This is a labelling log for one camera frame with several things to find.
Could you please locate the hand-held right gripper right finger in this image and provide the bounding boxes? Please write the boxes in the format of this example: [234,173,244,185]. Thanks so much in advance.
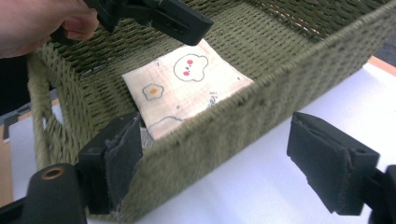
[286,111,381,217]

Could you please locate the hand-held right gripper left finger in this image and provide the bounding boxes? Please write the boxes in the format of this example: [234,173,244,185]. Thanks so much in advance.
[78,112,144,217]

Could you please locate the cream printed cloth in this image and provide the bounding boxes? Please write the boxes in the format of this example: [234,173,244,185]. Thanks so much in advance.
[121,38,255,149]

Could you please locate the green woven basket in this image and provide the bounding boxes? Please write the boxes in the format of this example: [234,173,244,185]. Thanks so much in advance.
[27,0,396,224]

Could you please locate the black tape piece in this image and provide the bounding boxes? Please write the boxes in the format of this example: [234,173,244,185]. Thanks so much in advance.
[0,105,32,133]

